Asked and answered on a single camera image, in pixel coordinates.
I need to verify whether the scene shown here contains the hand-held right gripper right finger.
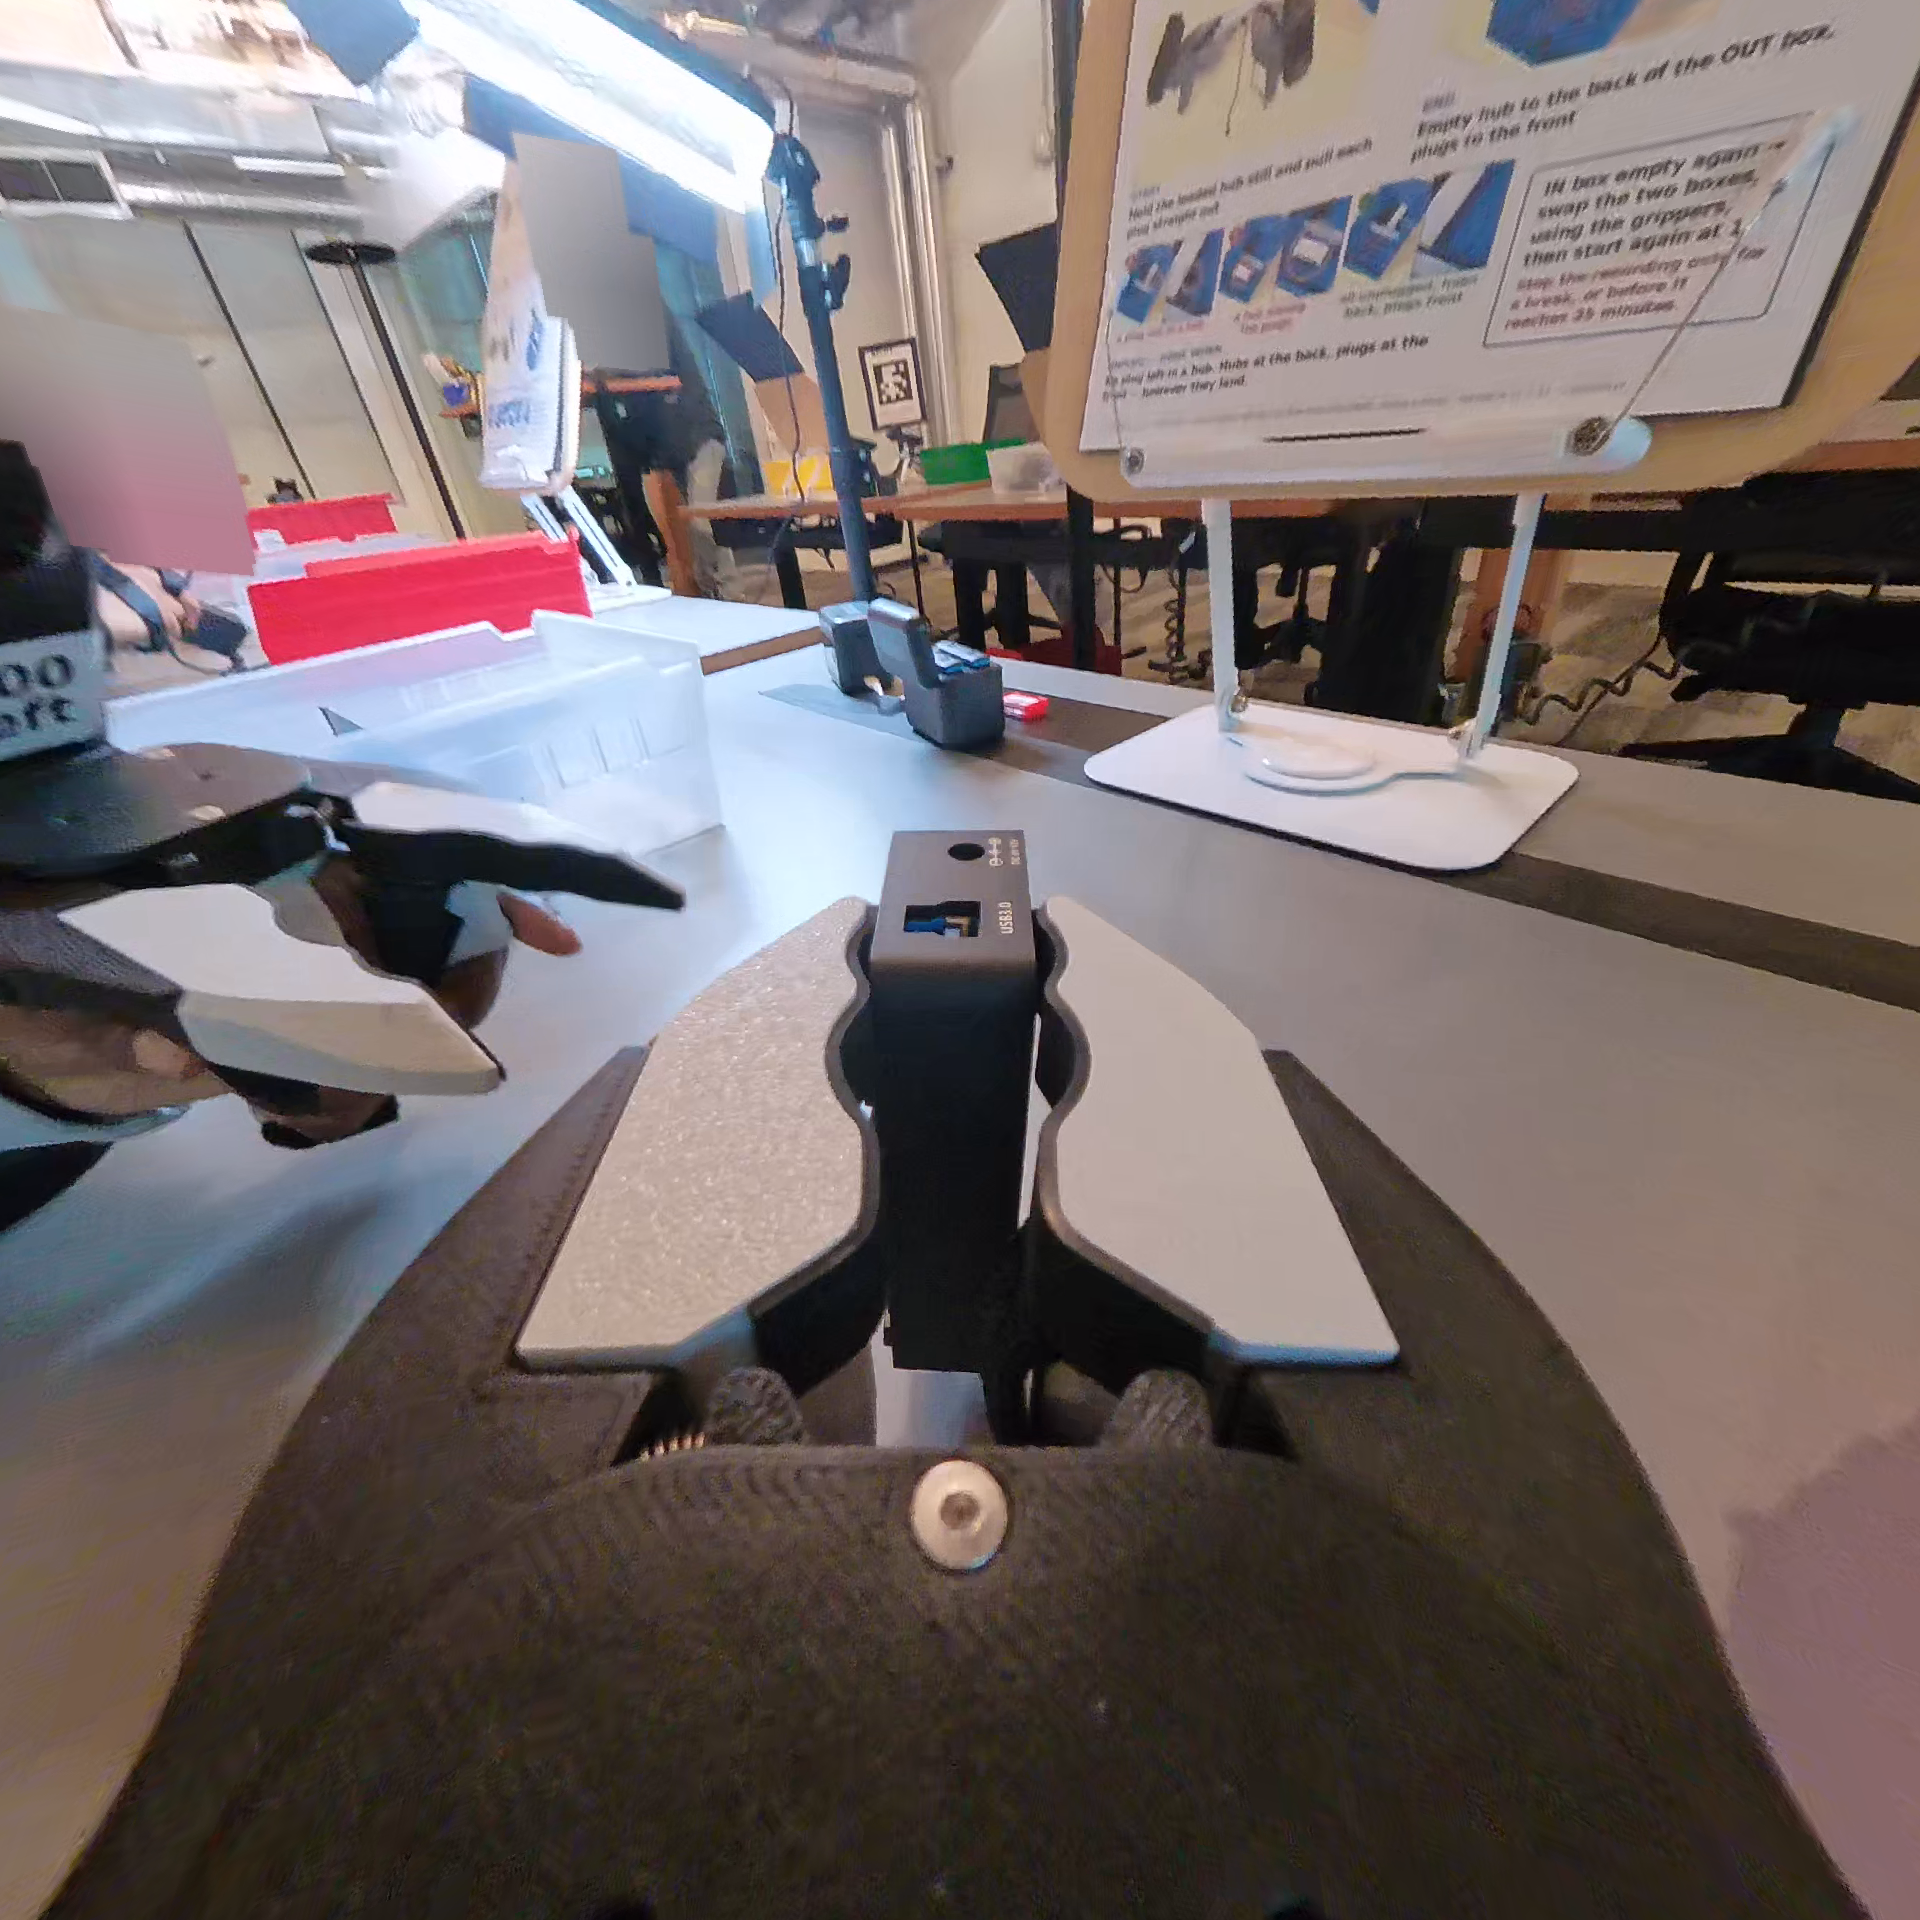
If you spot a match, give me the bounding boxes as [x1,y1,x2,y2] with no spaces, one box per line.
[1030,896,1405,1370]

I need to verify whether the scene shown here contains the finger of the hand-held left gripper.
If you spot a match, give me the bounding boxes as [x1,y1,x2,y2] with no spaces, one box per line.
[299,782,688,985]
[176,861,507,1097]

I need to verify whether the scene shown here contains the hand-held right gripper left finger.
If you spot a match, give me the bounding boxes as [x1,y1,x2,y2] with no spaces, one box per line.
[514,896,892,1374]

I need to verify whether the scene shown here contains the clear plastic bin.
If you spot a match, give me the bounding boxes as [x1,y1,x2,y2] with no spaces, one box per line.
[103,619,543,758]
[299,607,726,861]

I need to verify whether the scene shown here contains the black usb hub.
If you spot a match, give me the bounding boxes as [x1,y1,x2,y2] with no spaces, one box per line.
[867,831,1043,1374]

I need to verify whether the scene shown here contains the red bin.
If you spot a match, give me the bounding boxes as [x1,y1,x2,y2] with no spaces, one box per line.
[244,533,599,668]

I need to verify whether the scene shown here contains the white document stand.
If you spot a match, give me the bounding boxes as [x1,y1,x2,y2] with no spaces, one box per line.
[1083,128,1854,873]

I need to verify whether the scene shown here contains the large grey charging case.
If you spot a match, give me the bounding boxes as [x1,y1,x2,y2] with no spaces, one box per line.
[867,599,1007,751]

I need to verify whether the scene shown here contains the wooden table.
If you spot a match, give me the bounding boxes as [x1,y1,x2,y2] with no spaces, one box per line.
[682,434,1920,529]

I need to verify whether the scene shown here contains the black light stand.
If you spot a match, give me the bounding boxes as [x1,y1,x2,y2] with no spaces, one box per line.
[763,128,903,611]

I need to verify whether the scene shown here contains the black stand pole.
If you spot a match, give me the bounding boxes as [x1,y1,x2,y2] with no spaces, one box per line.
[1048,0,1101,672]

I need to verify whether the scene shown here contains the black floor lamp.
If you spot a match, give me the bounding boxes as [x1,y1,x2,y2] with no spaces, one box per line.
[308,238,470,536]

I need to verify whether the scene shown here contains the studio light panel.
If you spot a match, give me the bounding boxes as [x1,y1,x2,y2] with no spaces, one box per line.
[285,0,776,214]

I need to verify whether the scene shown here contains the black flag panel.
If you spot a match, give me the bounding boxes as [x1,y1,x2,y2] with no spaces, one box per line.
[977,221,1062,357]

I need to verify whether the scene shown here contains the black office chair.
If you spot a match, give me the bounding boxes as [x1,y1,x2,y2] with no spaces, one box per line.
[1625,477,1920,807]

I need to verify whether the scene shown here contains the wooden backing board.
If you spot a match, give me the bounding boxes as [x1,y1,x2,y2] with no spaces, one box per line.
[1043,0,1920,505]

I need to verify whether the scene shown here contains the printed instruction sheet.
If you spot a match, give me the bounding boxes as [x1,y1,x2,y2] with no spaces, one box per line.
[1081,0,1882,454]

